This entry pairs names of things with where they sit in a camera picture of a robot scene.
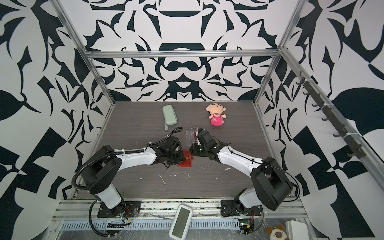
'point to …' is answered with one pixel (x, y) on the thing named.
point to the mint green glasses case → (169, 115)
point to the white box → (296, 230)
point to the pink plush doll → (216, 110)
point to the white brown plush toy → (277, 233)
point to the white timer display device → (181, 222)
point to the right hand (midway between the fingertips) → (191, 148)
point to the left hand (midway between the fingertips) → (187, 157)
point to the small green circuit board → (243, 222)
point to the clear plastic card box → (191, 134)
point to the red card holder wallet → (189, 158)
